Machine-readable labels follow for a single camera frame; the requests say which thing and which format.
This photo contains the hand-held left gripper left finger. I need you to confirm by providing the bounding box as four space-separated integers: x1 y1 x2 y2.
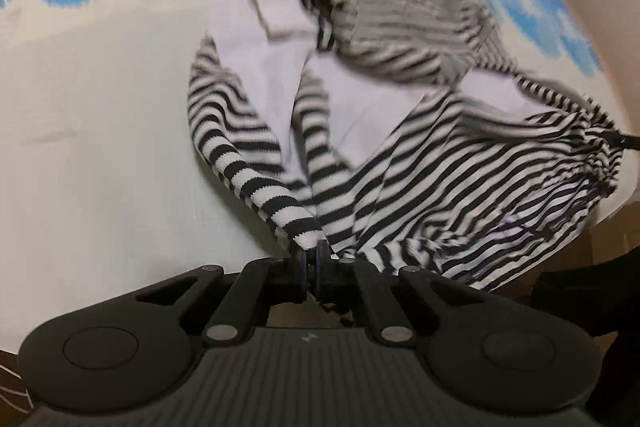
132 246 312 344

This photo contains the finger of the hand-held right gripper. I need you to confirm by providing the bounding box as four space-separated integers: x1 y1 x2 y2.
602 130 640 150

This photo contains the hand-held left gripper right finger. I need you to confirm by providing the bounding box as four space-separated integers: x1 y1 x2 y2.
315 241 485 344

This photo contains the striped hooded baby garment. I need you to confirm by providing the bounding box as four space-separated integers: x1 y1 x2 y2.
187 0 626 293

